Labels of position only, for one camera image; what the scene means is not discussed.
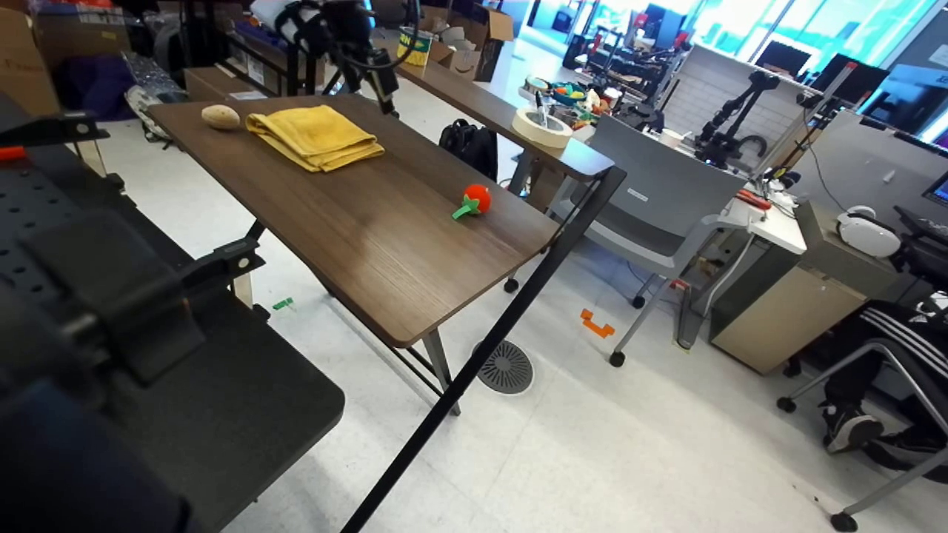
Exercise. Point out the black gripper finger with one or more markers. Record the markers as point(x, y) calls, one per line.
point(384, 87)
point(332, 66)

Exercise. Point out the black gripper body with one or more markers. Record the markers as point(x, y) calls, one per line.
point(343, 26)

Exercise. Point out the yellow towel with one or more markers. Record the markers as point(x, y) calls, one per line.
point(316, 137)

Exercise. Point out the beige toy egg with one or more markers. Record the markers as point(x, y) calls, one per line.
point(221, 118)

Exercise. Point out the small black desk robot arm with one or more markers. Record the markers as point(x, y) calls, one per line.
point(737, 128)

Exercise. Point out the yellow green tin can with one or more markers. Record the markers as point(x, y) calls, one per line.
point(417, 50)

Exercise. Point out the brown wooden desk black legs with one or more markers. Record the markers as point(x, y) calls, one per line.
point(462, 98)

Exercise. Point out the black backpack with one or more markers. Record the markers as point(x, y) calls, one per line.
point(468, 150)

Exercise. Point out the red toy vegetable green stem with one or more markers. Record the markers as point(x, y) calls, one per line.
point(479, 198)

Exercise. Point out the white tape roll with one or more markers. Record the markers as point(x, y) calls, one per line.
point(540, 128)

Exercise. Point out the grey keyboard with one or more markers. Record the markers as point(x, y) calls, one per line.
point(151, 82)

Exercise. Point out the grey plastic chair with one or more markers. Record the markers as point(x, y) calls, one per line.
point(662, 189)

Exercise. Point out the round grey floor disc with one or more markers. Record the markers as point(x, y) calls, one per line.
point(504, 369)

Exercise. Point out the large cardboard box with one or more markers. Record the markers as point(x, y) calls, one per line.
point(24, 69)

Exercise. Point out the beige filing cabinet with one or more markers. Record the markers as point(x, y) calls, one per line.
point(790, 316)

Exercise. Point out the white headset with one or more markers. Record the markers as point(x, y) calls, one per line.
point(873, 233)

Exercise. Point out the office chair with black jacket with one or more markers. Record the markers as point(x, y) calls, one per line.
point(891, 366)

